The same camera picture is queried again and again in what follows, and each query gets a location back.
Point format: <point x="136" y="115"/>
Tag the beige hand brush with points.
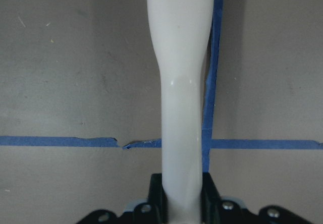
<point x="180" y="31"/>

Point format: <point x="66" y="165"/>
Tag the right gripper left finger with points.
<point x="152" y="209"/>

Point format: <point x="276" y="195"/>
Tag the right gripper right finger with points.
<point x="217" y="209"/>

